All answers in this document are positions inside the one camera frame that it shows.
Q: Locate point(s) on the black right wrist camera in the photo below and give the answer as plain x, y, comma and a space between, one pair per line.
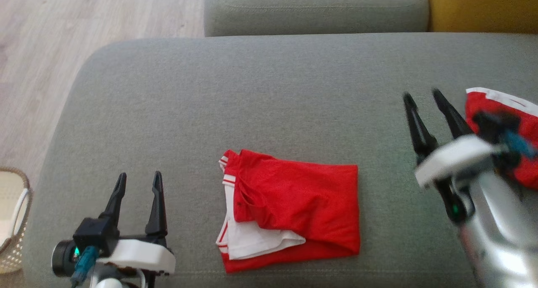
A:
498, 128

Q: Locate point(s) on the yellow sofa cushion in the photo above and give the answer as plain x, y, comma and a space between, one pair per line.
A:
483, 8

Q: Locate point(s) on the grey sofa back cushion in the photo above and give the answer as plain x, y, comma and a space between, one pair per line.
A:
315, 8

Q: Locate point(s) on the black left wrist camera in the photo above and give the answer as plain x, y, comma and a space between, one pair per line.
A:
88, 241

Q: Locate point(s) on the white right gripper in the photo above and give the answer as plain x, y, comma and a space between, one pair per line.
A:
454, 159

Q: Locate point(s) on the large grey sofa seat cushion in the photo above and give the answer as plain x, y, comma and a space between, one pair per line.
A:
260, 111

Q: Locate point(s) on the red shorts with white trim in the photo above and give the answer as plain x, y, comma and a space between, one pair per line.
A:
525, 111

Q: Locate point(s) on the cream woven laundry basket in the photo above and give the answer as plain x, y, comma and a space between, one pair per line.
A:
12, 225

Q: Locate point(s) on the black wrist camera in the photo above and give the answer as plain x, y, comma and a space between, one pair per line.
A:
88, 241
498, 128

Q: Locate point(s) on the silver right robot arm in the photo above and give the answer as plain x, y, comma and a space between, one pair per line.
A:
500, 237

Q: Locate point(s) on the red jersey with white sleeves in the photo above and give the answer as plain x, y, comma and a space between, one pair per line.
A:
302, 199

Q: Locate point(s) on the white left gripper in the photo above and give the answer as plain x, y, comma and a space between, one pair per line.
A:
141, 254

